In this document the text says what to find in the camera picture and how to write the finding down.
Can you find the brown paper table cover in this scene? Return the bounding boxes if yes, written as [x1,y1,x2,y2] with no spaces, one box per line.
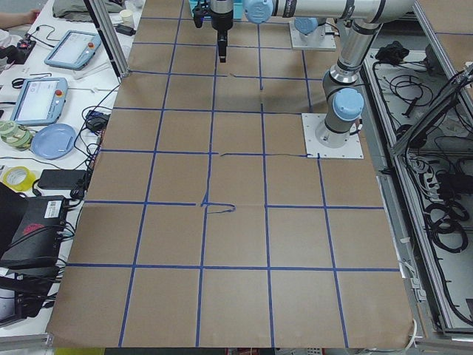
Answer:
[47,1,412,348]

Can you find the light blue plate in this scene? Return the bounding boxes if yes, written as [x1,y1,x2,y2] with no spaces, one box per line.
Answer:
[30,124,77,160]

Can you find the black power adapter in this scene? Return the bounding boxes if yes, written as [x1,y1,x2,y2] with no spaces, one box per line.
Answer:
[37,169,86,190]

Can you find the person forearm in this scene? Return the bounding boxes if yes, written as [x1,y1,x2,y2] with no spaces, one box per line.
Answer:
[0,9,41,30]

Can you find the lower blue teach pendant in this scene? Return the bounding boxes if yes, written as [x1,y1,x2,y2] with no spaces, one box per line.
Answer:
[10,78,69,126]

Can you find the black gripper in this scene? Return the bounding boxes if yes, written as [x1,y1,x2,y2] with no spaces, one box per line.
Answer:
[192,0,210,28]
[209,0,234,63]

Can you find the black cable bundle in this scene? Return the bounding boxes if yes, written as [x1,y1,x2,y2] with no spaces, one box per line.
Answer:
[423,199,469,254]

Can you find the blue teach pendant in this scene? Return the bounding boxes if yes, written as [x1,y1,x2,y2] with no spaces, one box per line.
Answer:
[44,30,102,70]
[10,78,69,126]

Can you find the black electronics box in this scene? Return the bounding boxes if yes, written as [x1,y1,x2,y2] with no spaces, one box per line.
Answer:
[1,195,67,270]

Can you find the upper blue teach pendant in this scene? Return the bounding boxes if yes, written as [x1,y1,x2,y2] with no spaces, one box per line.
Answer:
[44,30,102,70]

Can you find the yellow tape roll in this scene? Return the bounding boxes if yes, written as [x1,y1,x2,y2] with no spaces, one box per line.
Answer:
[2,166,36,192]

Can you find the green tape rolls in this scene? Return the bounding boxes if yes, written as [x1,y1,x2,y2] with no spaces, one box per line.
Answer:
[1,121,33,150]

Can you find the light blue plastic bin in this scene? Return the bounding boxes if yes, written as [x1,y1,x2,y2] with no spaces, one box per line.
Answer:
[188,0,243,20]

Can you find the white paper cup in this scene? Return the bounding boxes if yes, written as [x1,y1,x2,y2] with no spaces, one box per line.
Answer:
[120,9,135,28]

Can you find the aluminium frame post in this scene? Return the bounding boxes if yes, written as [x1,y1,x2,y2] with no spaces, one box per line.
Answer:
[84,0,129,78]

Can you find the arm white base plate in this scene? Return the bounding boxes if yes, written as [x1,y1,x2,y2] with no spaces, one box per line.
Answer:
[302,113,364,159]
[289,17,336,52]

